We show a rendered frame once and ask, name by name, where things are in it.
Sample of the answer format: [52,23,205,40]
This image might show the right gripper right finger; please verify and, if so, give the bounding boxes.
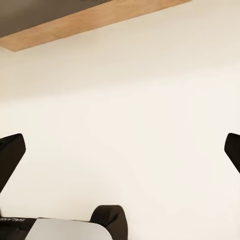
[224,132,240,173]

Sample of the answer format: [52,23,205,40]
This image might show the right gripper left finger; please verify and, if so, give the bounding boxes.
[0,133,26,193]

